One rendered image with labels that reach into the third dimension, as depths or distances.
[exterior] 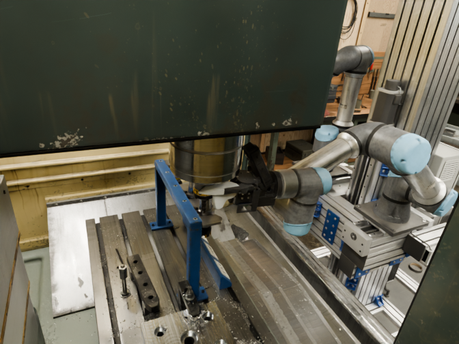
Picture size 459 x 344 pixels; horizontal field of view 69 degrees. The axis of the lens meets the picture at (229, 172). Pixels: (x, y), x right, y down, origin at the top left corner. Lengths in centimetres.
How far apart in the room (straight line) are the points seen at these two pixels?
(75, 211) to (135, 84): 140
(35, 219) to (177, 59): 153
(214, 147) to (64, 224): 129
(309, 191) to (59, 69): 62
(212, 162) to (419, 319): 87
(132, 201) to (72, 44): 144
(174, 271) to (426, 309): 84
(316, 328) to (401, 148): 77
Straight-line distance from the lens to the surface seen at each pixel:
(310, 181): 86
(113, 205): 186
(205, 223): 103
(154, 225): 154
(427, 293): 121
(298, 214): 90
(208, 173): 66
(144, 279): 122
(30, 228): 197
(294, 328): 141
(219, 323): 106
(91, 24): 50
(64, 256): 174
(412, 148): 109
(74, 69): 50
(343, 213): 175
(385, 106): 166
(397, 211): 158
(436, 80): 170
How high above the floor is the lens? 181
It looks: 27 degrees down
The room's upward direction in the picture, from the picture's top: 5 degrees clockwise
